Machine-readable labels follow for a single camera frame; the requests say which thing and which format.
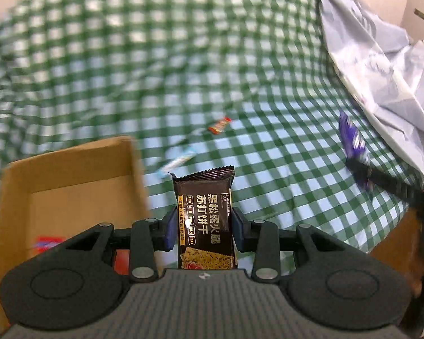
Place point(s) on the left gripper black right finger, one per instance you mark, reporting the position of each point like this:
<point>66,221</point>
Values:
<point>328,281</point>

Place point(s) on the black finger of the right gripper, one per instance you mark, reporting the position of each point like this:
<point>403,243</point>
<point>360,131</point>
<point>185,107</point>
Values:
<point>369,176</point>

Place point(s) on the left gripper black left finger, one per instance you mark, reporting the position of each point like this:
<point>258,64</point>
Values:
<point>86,277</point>

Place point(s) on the small purple candy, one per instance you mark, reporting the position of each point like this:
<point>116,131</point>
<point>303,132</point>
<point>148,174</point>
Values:
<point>356,151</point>

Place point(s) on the blue stick sachet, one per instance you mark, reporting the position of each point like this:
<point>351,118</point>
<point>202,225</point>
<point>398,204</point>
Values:
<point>177,162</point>

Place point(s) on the dark brown cracker packet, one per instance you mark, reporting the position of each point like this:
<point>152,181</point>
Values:
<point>205,241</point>

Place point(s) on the small orange brown candy bar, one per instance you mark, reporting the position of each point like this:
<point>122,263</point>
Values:
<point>219,126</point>

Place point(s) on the person's hand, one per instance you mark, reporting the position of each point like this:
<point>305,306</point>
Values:
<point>415,273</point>

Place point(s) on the open cardboard box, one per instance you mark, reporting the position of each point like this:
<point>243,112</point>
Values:
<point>62,193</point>

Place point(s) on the grey white crumpled cloth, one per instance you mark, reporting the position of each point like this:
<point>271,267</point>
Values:
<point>383,71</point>

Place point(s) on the green checkered sofa cover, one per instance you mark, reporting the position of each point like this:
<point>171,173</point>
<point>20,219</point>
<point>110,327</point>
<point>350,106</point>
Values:
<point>163,71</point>

